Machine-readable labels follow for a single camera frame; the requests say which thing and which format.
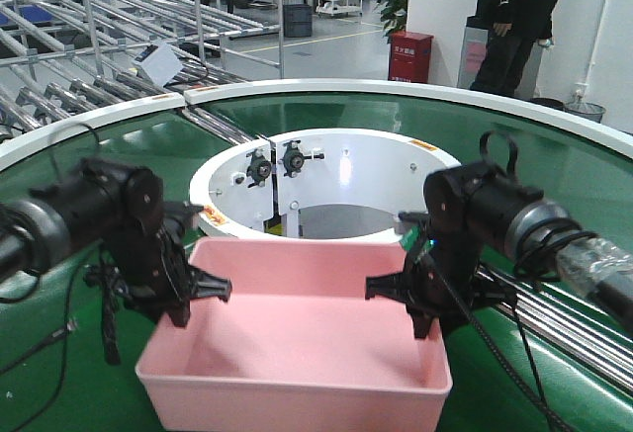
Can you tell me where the pink plastic bin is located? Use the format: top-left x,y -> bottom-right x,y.
136,237 -> 452,431

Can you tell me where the person in black jacket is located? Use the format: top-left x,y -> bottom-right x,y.
470,0 -> 558,97

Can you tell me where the white inner conveyor ring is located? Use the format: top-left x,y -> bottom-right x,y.
189,128 -> 463,246

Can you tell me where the white outer conveyor rim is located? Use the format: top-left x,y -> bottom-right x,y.
1,78 -> 632,170

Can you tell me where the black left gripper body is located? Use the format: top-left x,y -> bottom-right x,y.
83,202 -> 205,324

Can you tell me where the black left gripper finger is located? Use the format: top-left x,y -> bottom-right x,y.
189,266 -> 231,302
158,300 -> 191,328

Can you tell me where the wire mesh waste basket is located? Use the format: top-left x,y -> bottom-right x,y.
565,101 -> 606,124

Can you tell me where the red fire extinguisher cabinet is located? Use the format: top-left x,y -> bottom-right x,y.
388,31 -> 433,83

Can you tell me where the dark plastic crate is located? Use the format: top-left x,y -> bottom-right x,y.
283,4 -> 313,38

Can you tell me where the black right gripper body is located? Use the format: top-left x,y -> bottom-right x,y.
398,211 -> 510,339

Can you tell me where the black bearing block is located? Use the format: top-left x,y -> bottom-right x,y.
281,139 -> 325,178
246,149 -> 272,188

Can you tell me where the green circuit board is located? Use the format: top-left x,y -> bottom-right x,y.
400,225 -> 430,262

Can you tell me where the black bearing block left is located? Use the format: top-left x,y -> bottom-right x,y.
246,149 -> 272,188

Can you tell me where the black bearing block right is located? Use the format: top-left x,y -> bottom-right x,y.
281,139 -> 325,178

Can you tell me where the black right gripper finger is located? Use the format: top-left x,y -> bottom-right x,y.
365,272 -> 407,303
407,306 -> 437,339

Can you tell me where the white control box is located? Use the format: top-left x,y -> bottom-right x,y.
133,42 -> 183,87

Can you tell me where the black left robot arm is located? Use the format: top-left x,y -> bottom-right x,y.
1,157 -> 232,327

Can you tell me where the metal roller conveyor rack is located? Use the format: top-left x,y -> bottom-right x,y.
1,0 -> 292,141

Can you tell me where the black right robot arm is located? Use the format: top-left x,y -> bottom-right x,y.
365,132 -> 632,339

